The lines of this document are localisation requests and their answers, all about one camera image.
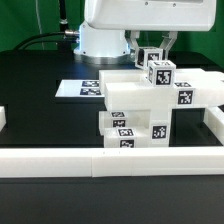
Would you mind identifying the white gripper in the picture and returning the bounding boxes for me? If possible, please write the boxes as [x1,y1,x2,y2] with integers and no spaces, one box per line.
[84,0,217,62]

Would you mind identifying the white tagged cube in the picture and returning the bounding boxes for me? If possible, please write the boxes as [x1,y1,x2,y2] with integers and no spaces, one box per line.
[135,47,163,70]
[148,60,176,87]

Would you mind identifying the white chair back frame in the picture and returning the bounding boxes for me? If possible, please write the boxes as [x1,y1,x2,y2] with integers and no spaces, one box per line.
[99,69,224,112]

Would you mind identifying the white chair seat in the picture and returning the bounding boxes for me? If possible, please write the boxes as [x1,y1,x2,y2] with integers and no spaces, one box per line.
[136,110,172,148]

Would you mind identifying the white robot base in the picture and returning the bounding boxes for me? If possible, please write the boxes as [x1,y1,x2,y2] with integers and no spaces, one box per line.
[74,21,130,64]

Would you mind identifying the white left fence stub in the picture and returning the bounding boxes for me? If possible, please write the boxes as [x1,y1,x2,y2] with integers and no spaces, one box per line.
[0,106,6,132]

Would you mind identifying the black cable bundle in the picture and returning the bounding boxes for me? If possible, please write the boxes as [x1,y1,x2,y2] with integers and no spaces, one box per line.
[13,29,81,52]

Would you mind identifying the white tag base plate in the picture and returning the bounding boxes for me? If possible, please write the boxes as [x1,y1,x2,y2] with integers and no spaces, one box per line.
[55,80,102,98]

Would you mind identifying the white right fence wall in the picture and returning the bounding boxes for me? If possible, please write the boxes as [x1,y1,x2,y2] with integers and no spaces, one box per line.
[204,106,224,145]

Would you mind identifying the white fence wall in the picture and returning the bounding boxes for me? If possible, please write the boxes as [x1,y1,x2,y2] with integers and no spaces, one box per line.
[204,106,224,145]
[0,146,224,178]

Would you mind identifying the white front fence wall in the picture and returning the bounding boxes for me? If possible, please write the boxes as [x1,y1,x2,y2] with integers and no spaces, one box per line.
[0,146,224,178]

